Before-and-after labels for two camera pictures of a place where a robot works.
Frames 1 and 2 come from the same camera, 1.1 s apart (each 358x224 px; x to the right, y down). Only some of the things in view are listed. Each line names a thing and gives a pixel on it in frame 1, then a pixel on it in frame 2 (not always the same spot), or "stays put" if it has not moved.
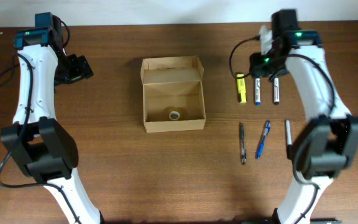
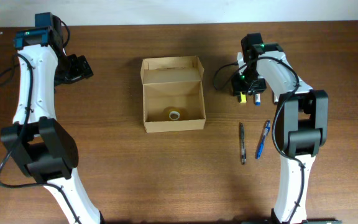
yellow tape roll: [174, 115] stays put
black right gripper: [257, 69] → [237, 87]
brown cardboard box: [173, 81] stays put
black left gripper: [82, 69] stays put
